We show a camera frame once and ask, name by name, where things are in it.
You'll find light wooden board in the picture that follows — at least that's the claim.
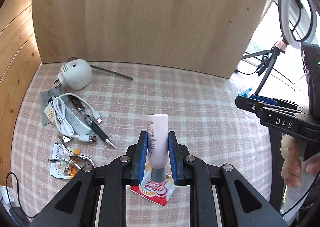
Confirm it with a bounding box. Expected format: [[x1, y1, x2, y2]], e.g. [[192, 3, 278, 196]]
[[32, 0, 266, 78]]

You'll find coffee mate sachet red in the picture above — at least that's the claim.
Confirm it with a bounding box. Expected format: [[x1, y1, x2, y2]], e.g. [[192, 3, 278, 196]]
[[130, 171, 176, 206]]

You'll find black ballpoint pen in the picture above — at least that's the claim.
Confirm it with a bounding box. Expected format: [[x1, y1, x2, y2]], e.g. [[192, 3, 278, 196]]
[[68, 94, 115, 148]]

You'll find ring light on tripod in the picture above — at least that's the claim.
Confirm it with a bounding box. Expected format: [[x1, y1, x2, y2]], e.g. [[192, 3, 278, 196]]
[[236, 0, 319, 94]]

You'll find white plug adapter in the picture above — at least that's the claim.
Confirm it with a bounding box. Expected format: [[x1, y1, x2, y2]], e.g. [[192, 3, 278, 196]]
[[53, 59, 92, 90]]

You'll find metal clamp tool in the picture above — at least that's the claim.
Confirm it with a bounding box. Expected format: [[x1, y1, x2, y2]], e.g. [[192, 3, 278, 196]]
[[48, 135, 95, 170]]

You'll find blue clothespin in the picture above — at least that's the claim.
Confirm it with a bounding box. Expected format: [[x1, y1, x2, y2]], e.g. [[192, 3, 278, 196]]
[[238, 87, 252, 98]]

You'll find white usb cable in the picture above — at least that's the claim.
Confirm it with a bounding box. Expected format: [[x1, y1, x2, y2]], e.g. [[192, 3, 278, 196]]
[[51, 92, 103, 144]]

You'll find grey sachet packet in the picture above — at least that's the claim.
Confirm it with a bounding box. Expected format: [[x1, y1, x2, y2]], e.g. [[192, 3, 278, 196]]
[[40, 86, 65, 126]]

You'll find plaid tablecloth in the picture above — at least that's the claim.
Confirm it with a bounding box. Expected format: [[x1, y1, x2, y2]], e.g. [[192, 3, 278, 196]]
[[11, 63, 272, 215]]

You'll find pink tube grey cap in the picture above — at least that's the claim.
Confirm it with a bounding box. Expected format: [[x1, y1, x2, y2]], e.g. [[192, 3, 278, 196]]
[[147, 114, 169, 183]]

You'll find black cable tie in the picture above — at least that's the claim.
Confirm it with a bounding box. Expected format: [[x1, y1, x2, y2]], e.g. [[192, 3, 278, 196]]
[[68, 57, 133, 81]]

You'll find person right hand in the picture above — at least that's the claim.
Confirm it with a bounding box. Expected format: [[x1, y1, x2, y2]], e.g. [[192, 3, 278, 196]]
[[280, 133, 320, 189]]

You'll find white orange sachet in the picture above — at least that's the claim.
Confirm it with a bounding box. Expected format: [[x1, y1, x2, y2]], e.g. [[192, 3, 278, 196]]
[[50, 143, 78, 180]]

